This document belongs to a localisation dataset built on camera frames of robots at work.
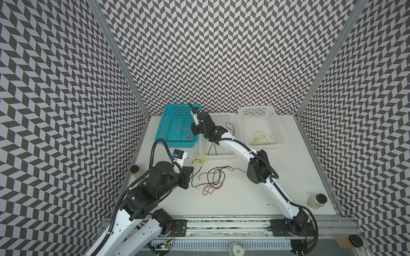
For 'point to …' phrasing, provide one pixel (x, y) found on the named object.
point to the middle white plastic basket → (229, 121)
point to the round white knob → (235, 250)
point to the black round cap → (355, 240)
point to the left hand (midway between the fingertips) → (194, 169)
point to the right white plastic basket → (261, 127)
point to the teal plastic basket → (175, 126)
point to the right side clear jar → (317, 201)
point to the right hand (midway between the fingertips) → (195, 119)
